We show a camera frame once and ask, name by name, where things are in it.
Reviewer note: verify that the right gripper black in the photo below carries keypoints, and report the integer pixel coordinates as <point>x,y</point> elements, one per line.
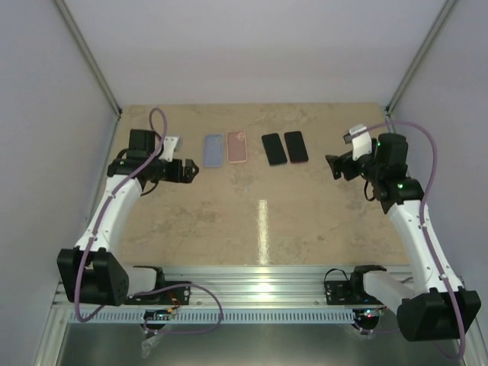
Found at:
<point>344,160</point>

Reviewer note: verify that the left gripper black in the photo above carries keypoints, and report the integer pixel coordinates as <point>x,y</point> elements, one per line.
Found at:
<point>189,165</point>

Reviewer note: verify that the lilac phone case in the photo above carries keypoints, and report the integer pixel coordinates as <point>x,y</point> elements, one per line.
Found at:
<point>213,151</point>

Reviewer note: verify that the black phone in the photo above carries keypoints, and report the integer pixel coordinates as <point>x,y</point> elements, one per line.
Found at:
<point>296,148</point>

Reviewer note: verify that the pink phone case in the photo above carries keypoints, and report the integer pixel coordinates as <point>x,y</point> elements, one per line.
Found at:
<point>236,146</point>

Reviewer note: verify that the black smartphone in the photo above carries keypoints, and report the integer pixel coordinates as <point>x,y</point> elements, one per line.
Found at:
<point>274,149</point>

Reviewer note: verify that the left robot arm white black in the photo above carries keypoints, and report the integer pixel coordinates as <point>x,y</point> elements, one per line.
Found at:
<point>90,271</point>

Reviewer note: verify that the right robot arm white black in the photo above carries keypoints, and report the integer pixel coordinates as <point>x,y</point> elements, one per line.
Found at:
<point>437,306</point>

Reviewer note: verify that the left controller board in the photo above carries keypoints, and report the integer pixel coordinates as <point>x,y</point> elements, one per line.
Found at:
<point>166,314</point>

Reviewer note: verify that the controller board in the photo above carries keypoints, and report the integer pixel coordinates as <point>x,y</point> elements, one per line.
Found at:
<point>371,313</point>
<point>166,314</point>

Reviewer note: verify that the right controller board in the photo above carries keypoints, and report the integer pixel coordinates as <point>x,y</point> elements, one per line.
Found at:
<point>371,313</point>

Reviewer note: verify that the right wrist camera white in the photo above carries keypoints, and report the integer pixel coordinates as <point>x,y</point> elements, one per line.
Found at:
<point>360,139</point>

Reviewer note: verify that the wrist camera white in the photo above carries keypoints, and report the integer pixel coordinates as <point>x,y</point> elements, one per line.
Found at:
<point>170,146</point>
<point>360,139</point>

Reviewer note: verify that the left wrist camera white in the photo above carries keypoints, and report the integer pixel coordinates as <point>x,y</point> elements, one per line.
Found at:
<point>170,146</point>

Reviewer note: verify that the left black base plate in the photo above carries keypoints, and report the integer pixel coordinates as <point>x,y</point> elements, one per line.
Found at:
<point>174,297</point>

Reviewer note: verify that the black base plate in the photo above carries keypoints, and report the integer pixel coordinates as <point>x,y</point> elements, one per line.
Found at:
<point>342,293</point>
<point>174,297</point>

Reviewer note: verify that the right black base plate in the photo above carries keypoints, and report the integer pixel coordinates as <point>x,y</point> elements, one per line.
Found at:
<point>342,293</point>

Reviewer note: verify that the aluminium rail frame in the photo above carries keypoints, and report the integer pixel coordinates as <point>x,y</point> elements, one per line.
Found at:
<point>223,288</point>

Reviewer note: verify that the grey slotted cable duct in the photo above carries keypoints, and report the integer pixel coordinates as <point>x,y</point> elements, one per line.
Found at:
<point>233,316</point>

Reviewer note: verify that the right aluminium corner post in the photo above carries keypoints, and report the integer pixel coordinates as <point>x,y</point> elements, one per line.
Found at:
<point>444,14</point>

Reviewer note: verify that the aluminium corner post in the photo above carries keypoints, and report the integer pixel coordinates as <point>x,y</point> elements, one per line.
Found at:
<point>444,14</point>
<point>88,56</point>

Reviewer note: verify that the left aluminium corner post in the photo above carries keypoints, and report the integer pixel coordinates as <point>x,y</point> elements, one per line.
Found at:
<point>88,56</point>

